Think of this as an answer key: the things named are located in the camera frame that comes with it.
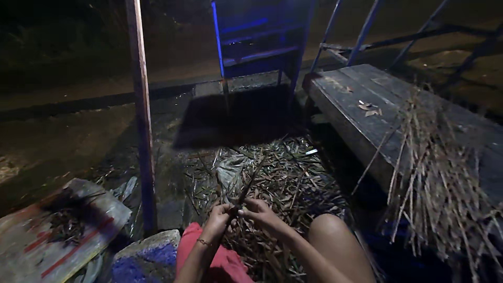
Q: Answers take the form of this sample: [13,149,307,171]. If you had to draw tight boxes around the thin dark brown stick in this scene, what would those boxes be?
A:
[233,155,269,215]

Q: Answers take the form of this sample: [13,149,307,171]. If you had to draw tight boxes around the tall wooden post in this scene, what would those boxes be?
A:
[126,0,158,237]

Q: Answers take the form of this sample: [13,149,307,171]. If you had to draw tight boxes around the person's right forearm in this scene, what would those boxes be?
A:
[277,225,354,283]

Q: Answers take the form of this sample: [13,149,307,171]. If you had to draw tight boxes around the pile of dark plant scraps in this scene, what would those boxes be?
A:
[41,189,105,247]

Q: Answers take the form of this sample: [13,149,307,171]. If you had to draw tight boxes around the crumpled translucent plastic bag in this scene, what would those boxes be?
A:
[215,154,254,203]

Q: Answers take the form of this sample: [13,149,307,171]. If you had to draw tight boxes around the pile of dry leaf scraps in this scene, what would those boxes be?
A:
[185,136,348,283]

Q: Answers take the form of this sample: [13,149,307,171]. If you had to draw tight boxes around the blue-lit wooden shelf stand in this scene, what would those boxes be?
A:
[211,0,315,112]

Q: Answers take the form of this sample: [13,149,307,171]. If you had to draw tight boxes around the dark wooden bench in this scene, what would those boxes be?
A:
[303,64,503,209]

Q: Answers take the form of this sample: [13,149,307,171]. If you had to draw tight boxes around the dry brown leaf pieces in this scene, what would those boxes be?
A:
[358,100,382,118]

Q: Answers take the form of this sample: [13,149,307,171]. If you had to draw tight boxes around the wooden pole railing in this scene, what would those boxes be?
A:
[310,0,503,89]

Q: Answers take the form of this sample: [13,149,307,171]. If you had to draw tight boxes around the white sack with red stripes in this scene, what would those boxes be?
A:
[0,178,133,283]

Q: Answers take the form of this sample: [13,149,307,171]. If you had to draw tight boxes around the bundle of dry twigs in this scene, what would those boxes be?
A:
[351,80,503,281]

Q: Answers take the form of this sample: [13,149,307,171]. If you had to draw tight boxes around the blue painted concrete block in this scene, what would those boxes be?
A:
[112,229,181,283]

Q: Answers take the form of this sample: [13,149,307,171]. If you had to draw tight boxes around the person's right hand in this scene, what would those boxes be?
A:
[237,197,289,239]

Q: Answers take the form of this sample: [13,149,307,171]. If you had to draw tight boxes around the person's left hand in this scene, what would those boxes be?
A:
[201,202,238,247]

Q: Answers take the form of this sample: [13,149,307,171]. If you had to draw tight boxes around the person's left forearm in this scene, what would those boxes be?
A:
[174,234,217,283]

